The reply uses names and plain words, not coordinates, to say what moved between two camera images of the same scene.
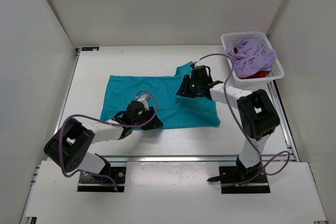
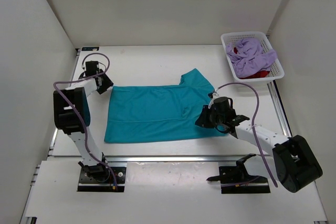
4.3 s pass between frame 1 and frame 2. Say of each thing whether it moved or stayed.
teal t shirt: moved
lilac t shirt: stayed
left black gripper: moved
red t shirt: stayed
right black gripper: moved
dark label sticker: stayed
